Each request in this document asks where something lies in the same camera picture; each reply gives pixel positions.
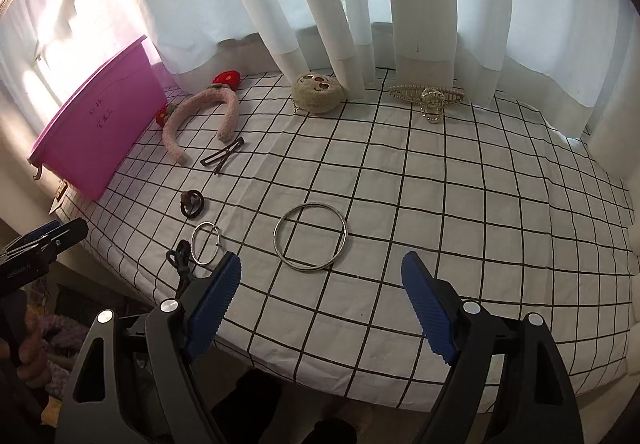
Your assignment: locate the black cord hair tie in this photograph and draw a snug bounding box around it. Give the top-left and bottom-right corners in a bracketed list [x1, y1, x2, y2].
[166, 240, 198, 297]

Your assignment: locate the beige plush keychain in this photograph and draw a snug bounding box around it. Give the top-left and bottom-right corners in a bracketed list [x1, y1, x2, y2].
[291, 72, 347, 115]

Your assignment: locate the person's left hand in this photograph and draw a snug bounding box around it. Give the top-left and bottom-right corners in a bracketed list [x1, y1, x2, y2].
[17, 314, 55, 387]

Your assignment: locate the pink plastic bin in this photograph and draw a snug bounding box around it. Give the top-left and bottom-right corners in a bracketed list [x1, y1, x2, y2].
[27, 35, 168, 201]

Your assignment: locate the pink fuzzy strawberry headband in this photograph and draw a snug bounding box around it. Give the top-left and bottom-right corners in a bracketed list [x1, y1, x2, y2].
[156, 69, 242, 166]

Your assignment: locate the gold pearl hair claw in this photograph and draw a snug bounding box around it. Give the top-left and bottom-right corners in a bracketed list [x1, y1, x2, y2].
[389, 83, 466, 124]

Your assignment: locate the thin silver hoop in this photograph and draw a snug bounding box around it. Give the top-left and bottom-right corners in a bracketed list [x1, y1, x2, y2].
[191, 221, 222, 268]

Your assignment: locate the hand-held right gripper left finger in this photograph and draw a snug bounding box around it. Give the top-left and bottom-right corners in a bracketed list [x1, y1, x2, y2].
[54, 251, 243, 444]

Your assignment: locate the purple fuzzy cloth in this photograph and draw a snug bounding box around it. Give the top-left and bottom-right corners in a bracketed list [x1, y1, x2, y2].
[30, 314, 93, 400]

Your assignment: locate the large silver bangle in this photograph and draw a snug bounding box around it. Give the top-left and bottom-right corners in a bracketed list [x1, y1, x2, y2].
[273, 203, 349, 271]

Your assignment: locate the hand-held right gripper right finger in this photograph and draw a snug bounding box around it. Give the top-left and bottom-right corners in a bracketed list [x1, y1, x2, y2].
[401, 251, 585, 444]

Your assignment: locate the brown bear hair tie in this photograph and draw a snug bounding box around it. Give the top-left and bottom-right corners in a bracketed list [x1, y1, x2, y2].
[180, 190, 205, 219]

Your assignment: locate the red patterned card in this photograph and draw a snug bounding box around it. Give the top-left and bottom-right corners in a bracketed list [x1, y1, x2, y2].
[52, 179, 68, 215]

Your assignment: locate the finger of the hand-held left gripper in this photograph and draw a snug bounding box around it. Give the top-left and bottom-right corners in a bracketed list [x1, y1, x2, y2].
[10, 220, 63, 249]
[27, 217, 90, 259]

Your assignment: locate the black metal hair clip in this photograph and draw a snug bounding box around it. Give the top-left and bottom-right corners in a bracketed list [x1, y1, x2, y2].
[214, 140, 241, 174]
[200, 137, 247, 168]

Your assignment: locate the white black checked cloth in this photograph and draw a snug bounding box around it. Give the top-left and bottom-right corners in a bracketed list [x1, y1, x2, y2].
[52, 67, 636, 400]

